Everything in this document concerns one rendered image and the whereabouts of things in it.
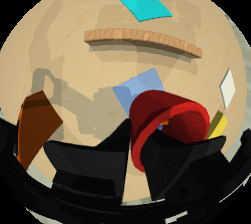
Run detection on yellow rectangular block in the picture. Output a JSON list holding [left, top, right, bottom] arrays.
[[205, 111, 227, 139]]

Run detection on white flat square pad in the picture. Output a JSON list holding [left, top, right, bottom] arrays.
[[219, 68, 235, 109]]

